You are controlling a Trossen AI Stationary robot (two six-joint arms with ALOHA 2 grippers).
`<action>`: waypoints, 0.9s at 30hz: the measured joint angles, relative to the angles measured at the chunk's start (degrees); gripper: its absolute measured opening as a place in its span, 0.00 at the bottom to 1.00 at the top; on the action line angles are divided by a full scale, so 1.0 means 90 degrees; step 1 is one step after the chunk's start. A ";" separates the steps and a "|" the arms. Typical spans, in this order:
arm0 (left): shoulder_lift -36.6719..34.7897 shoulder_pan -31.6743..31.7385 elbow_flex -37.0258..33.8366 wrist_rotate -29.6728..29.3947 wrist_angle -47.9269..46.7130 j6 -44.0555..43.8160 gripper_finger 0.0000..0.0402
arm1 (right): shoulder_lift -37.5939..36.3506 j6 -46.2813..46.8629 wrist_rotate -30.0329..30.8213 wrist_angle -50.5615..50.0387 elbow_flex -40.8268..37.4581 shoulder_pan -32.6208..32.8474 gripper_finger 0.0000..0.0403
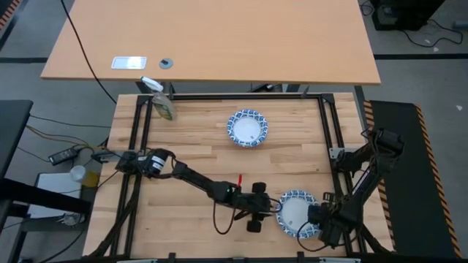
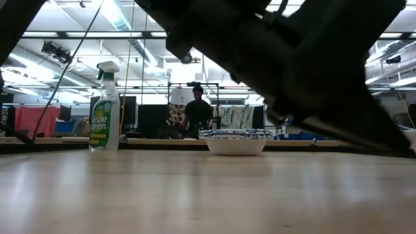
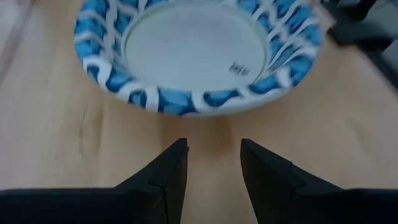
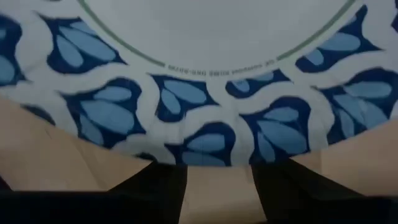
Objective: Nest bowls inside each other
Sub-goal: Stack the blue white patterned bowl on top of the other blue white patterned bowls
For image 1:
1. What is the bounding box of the yellow floor cable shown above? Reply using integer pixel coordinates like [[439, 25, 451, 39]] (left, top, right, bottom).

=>
[[25, 124, 107, 150]]

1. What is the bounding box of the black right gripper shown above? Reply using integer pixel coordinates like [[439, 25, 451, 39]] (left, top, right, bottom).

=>
[[307, 192, 344, 248]]

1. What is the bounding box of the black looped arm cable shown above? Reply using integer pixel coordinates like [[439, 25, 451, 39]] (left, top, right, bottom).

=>
[[212, 202, 238, 236]]

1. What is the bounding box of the long black hanging cable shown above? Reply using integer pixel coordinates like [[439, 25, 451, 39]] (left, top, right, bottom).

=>
[[60, 0, 117, 104]]

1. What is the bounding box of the black floor cable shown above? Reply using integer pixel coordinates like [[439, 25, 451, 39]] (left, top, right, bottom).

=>
[[29, 115, 113, 129]]

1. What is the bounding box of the black side desk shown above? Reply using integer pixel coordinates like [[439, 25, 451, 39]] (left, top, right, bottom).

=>
[[0, 99, 34, 176]]

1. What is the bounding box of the black yellow-striped floor mat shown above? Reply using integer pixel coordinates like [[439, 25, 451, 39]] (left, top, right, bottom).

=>
[[363, 100, 462, 259]]

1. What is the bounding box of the black horizontal bar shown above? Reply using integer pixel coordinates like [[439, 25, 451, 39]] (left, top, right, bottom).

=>
[[0, 178, 92, 216]]

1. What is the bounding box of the yellow flat item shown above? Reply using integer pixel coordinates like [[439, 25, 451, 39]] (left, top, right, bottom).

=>
[[84, 170, 100, 188]]

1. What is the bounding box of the white board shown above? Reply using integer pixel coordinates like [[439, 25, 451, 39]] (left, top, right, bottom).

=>
[[28, 172, 82, 219]]

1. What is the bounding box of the black equipment case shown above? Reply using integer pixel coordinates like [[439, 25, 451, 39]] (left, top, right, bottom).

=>
[[371, 0, 446, 32]]

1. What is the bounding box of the black power adapter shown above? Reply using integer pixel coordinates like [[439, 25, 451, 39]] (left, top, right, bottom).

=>
[[48, 147, 80, 165]]

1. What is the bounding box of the light wooden desk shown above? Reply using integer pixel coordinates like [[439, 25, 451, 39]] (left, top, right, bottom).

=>
[[39, 0, 382, 85]]

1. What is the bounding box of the clear plastic cup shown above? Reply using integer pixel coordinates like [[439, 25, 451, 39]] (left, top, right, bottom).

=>
[[69, 164, 87, 183]]

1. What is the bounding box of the black aluminium table frame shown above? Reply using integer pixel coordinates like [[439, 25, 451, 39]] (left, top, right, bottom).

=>
[[87, 93, 394, 259]]

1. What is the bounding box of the blue patterned paper bowl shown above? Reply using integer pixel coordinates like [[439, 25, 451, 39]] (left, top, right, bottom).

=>
[[226, 108, 269, 148], [276, 188, 322, 239]]

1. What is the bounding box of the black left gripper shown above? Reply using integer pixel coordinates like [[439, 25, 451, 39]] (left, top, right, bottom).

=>
[[233, 181, 283, 234]]

